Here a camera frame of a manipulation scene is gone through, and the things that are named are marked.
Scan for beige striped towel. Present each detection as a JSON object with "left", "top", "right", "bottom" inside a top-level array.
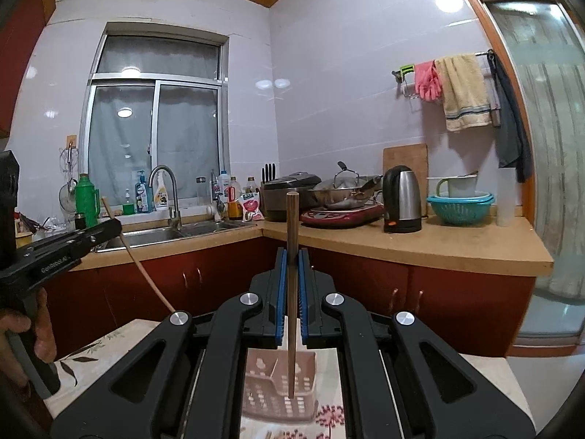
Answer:
[{"left": 434, "top": 54, "right": 493, "bottom": 132}]

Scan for steel towel rack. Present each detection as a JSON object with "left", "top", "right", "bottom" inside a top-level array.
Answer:
[{"left": 392, "top": 50, "right": 497, "bottom": 101}]

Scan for teal plastic colander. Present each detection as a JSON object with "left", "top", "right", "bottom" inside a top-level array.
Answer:
[{"left": 426, "top": 192, "right": 495, "bottom": 226}]

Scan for grey rice cooker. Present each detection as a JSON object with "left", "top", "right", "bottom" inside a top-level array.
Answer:
[{"left": 263, "top": 172, "right": 323, "bottom": 221}]

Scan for blue dish soap bottle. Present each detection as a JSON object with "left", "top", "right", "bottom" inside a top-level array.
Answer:
[{"left": 135, "top": 170, "right": 151, "bottom": 213}]

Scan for red induction cooker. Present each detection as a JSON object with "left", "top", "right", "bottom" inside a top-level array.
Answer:
[{"left": 300, "top": 203, "right": 385, "bottom": 228}]

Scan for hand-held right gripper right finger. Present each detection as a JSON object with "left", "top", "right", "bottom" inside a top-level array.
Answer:
[{"left": 298, "top": 248, "right": 535, "bottom": 439}]

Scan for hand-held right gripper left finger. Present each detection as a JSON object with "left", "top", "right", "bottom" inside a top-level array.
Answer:
[{"left": 50, "top": 247, "right": 290, "bottom": 439}]

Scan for steel electric kettle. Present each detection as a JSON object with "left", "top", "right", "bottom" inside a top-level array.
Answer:
[{"left": 382, "top": 165, "right": 422, "bottom": 234}]

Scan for hanging wire strainer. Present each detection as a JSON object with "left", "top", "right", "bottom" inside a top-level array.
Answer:
[{"left": 58, "top": 136, "right": 80, "bottom": 213}]

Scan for aluminium frame window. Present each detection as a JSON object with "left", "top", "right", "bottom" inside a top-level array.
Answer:
[{"left": 80, "top": 22, "right": 230, "bottom": 206}]

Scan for red kitchen cabinet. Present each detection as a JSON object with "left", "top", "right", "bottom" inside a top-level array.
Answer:
[{"left": 41, "top": 235, "right": 537, "bottom": 358}]

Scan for steel kitchen faucet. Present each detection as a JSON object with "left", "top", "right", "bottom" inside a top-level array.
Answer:
[{"left": 148, "top": 165, "right": 182, "bottom": 229}]

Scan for stainless steel sink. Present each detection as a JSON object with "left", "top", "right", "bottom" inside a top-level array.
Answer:
[{"left": 96, "top": 219, "right": 257, "bottom": 252}]

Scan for pink perforated utensil basket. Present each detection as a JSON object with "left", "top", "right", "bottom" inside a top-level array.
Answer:
[{"left": 241, "top": 346, "right": 319, "bottom": 424}]

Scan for pink snack bag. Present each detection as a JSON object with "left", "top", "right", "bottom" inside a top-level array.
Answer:
[{"left": 240, "top": 193, "right": 266, "bottom": 222}]

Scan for floral tablecloth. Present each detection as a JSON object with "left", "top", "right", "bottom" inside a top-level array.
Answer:
[{"left": 43, "top": 319, "right": 533, "bottom": 439}]

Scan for white spray bottle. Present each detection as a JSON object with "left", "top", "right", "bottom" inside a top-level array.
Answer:
[{"left": 154, "top": 178, "right": 170, "bottom": 211}]

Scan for dark grey cloth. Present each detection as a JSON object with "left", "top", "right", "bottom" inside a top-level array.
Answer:
[{"left": 487, "top": 50, "right": 533, "bottom": 183}]

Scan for steel wok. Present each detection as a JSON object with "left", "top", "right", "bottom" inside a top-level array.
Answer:
[{"left": 308, "top": 175, "right": 384, "bottom": 209}]

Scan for white mug green handle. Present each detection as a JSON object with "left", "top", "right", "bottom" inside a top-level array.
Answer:
[{"left": 435, "top": 171, "right": 478, "bottom": 198}]

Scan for green thermos jug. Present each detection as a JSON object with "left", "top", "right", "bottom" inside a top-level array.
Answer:
[{"left": 74, "top": 173, "right": 100, "bottom": 229}]

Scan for amber oil bottle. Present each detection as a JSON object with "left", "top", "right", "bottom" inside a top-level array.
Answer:
[{"left": 229, "top": 177, "right": 243, "bottom": 220}]

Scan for dark wooden chopstick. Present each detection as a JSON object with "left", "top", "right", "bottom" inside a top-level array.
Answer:
[{"left": 286, "top": 192, "right": 301, "bottom": 398}]

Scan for light wooden chopstick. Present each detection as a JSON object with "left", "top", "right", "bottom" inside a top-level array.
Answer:
[{"left": 101, "top": 196, "right": 175, "bottom": 313}]

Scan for tall white plastic container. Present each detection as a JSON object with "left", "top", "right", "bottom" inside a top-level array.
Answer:
[{"left": 497, "top": 168, "right": 522, "bottom": 228}]

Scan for wooden cutting board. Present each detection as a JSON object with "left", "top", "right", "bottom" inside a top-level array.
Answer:
[{"left": 383, "top": 143, "right": 429, "bottom": 218}]

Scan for red wall cabinet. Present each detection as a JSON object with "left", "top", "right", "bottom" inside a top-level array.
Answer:
[{"left": 0, "top": 0, "right": 58, "bottom": 138}]

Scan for pink rubber gloves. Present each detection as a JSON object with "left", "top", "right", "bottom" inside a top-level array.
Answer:
[{"left": 414, "top": 59, "right": 443, "bottom": 102}]

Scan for glass door wooden frame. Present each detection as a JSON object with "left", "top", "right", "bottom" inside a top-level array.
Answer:
[{"left": 454, "top": 0, "right": 585, "bottom": 362}]

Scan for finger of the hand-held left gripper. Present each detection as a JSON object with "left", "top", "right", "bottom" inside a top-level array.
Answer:
[{"left": 32, "top": 218, "right": 123, "bottom": 261}]

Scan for glass wok lid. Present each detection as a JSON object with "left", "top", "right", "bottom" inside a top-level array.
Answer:
[{"left": 333, "top": 161, "right": 366, "bottom": 190}]

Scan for person's left hand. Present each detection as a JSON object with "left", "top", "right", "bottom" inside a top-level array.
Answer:
[{"left": 0, "top": 290, "right": 58, "bottom": 364}]

